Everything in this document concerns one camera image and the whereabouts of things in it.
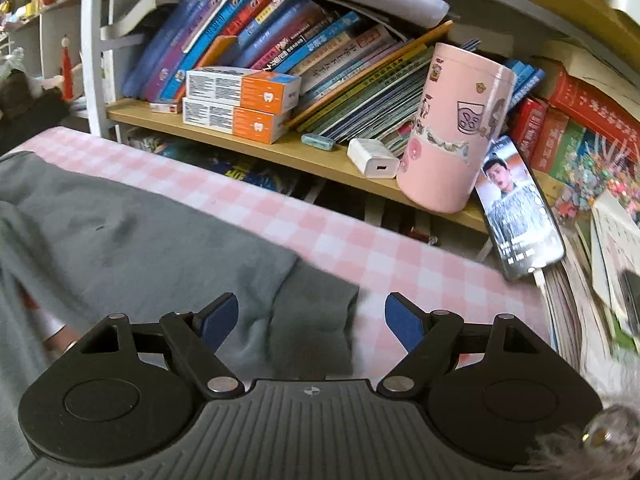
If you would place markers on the grey pants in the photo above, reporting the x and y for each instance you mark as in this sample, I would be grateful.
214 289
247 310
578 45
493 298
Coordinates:
150 240

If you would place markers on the dark smartphone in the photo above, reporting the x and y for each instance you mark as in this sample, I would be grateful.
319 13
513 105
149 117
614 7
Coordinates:
631 305

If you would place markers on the pink checked cartoon table mat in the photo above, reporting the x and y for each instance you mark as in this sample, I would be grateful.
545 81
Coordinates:
390 255

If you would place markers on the blue thin books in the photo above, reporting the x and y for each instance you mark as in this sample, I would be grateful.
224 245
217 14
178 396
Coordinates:
525 80

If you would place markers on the dark bag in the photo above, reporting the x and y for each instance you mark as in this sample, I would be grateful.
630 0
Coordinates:
30 110

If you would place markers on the smartphone with lit screen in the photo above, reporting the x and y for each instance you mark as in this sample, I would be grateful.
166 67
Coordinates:
520 210

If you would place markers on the colourful candy ornament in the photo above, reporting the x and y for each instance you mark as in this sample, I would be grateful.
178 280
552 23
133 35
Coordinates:
595 180

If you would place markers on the red figurine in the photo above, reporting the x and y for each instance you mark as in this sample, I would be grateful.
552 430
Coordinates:
66 70

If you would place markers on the colourful magazines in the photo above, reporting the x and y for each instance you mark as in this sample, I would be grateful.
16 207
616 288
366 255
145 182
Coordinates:
225 165

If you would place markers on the white side shelf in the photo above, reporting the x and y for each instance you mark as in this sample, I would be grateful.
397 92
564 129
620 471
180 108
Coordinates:
50 45

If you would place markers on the teal eraser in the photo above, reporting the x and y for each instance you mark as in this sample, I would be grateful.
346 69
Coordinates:
317 142

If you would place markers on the red thick dictionary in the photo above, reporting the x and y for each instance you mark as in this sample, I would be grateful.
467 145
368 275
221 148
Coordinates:
595 105

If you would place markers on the pink sticker tumbler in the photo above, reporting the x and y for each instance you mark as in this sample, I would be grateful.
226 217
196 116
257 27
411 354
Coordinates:
455 130

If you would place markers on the red boxed books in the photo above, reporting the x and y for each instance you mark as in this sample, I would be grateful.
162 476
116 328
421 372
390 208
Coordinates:
545 135

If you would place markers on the row of blue purple books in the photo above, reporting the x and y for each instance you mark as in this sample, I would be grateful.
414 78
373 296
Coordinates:
320 60

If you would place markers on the wooden bookshelf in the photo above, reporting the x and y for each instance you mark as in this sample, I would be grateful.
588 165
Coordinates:
300 157

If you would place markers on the open thick book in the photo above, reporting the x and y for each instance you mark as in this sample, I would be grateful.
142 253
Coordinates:
140 10

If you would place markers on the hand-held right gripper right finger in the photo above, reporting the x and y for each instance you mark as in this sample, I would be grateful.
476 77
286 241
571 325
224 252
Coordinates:
402 320

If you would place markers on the small red white box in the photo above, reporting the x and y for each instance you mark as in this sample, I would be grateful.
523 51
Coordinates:
165 108

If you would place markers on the orange white box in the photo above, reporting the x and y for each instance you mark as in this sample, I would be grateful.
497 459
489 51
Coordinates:
240 87
230 120

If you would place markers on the white charger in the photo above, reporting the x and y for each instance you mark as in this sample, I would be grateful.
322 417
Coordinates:
372 160

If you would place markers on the fluffy grey sleeve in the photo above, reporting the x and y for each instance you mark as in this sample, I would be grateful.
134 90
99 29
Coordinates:
585 435

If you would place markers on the stack of notebooks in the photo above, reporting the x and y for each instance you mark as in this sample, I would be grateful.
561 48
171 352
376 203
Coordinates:
580 280

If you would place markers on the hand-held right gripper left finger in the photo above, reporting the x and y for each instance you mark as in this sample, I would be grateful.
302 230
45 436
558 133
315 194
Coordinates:
220 322

